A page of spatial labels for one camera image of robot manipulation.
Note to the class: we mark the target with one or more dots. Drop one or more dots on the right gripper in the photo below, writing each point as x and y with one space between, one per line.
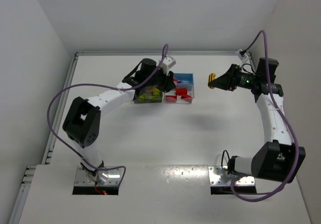
232 77

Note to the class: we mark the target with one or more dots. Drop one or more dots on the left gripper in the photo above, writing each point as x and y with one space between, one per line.
165 81

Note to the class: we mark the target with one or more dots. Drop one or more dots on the red lego piece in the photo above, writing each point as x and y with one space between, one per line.
181 91

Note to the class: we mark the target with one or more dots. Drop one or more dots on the red lego brick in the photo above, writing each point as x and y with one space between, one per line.
171 99

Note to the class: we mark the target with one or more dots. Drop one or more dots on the yellow striped lego piece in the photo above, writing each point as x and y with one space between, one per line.
211 78

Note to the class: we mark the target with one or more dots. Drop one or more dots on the green rectangular lego brick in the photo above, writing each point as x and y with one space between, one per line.
156 93

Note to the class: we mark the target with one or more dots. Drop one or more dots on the red half round lego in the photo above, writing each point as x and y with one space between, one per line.
187 98

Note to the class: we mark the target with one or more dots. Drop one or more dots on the green quarter round lego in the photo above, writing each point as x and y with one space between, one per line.
143 97

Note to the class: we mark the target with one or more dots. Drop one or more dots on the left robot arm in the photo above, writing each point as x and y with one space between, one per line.
82 123

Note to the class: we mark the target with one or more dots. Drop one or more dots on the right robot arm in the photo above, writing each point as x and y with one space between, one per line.
278 159

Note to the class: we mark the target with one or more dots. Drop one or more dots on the blue container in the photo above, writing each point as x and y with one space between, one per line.
188 79

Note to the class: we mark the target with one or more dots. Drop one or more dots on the clear container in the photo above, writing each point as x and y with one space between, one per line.
179 100

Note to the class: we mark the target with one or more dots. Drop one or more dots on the grey translucent container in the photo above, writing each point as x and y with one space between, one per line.
151 98

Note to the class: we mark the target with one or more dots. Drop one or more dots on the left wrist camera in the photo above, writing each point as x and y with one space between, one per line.
167 64

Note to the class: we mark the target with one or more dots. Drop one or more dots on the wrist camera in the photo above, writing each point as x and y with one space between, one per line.
167 64
243 56

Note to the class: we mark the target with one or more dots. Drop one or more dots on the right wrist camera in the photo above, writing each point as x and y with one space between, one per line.
243 56

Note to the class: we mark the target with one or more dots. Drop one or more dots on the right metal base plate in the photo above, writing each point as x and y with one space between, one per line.
218 177

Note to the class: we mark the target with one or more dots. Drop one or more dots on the metal base plate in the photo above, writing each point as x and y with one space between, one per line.
109 178
218 177

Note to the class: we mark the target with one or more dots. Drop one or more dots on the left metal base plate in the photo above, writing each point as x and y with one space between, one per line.
109 178

